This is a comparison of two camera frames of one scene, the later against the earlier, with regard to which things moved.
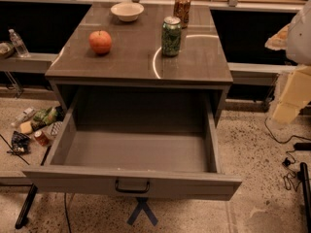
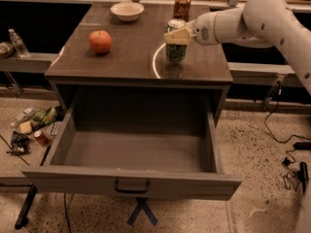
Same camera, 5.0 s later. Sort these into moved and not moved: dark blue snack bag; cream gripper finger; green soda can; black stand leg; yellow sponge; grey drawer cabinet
Moved: cream gripper finger; green soda can
Not moved: black stand leg; grey drawer cabinet; dark blue snack bag; yellow sponge
